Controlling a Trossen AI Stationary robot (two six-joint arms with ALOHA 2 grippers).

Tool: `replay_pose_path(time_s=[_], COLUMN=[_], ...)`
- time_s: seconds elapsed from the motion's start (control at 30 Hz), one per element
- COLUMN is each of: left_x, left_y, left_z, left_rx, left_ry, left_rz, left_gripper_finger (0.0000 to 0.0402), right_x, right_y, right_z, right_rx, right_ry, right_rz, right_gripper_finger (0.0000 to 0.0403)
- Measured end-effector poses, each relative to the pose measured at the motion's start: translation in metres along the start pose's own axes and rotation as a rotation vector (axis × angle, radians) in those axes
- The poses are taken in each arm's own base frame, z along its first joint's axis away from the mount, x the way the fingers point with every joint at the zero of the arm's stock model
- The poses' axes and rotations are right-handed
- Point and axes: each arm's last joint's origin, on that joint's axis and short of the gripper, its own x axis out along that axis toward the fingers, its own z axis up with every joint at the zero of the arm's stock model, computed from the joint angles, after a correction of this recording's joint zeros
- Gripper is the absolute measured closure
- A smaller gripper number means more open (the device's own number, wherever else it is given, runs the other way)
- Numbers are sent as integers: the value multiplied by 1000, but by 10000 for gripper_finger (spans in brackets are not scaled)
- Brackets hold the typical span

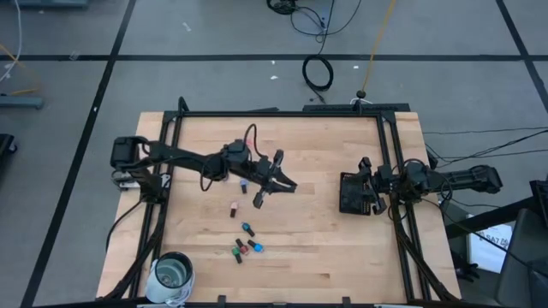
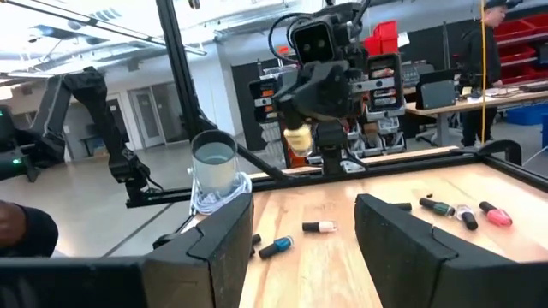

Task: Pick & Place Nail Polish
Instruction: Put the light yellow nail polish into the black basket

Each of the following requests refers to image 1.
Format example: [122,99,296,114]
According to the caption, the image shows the black floor cable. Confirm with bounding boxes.
[427,129,548,169]
[422,126,548,135]

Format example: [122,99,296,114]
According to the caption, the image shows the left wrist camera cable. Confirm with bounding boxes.
[242,123,262,162]

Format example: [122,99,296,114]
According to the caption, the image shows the white floor cable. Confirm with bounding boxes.
[0,0,23,83]

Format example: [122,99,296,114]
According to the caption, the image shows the black slotted plastic basket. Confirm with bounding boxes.
[339,171,378,216]

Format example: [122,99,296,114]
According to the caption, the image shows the white printed cardboard box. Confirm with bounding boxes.
[465,222,514,275]

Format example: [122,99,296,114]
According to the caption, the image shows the tangled black floor cables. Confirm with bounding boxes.
[265,0,364,44]

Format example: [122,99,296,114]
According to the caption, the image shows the coiled black cable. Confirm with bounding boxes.
[301,54,335,105]

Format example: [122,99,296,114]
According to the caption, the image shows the black diagonal beam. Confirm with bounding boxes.
[444,195,539,240]

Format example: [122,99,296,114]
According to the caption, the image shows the yellow hanging cable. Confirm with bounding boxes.
[360,0,397,93]

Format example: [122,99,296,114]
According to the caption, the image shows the black caster base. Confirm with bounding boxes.
[0,133,19,172]

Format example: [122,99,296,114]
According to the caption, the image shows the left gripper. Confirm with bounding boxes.
[247,149,298,210]

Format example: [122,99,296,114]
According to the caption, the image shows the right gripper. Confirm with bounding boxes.
[342,156,393,216]

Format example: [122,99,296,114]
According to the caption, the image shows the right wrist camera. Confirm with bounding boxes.
[396,161,429,187]

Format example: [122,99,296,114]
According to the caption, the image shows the yellow floor cable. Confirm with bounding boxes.
[0,42,43,97]

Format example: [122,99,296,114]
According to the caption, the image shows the dark grey chair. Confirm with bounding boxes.
[495,179,548,308]

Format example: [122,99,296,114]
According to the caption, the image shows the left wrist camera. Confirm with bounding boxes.
[222,139,250,166]

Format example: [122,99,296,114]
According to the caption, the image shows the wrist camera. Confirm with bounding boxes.
[222,139,250,166]
[396,161,429,187]

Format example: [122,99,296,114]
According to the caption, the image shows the grey flat beam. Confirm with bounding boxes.
[0,94,45,110]
[15,0,90,9]

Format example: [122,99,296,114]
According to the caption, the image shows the black aluminium table frame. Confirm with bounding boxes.
[102,96,462,308]

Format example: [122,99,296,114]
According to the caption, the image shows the black flat bar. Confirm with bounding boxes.
[302,102,411,113]

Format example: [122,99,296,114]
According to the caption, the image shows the white cylindrical container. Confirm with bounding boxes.
[153,251,194,294]

